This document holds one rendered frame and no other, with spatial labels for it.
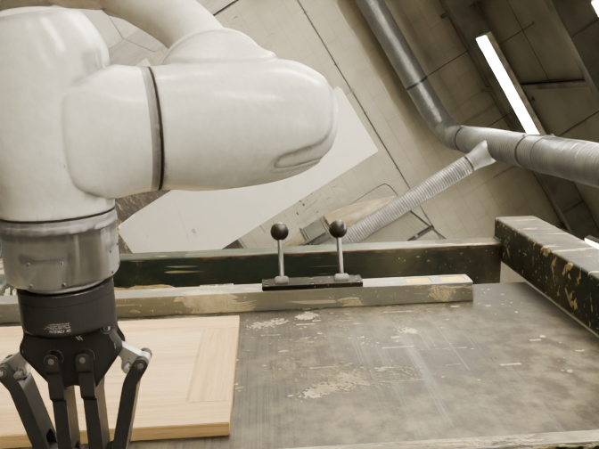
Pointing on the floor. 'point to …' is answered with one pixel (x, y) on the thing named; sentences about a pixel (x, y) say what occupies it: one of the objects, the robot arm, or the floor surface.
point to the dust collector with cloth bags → (319, 232)
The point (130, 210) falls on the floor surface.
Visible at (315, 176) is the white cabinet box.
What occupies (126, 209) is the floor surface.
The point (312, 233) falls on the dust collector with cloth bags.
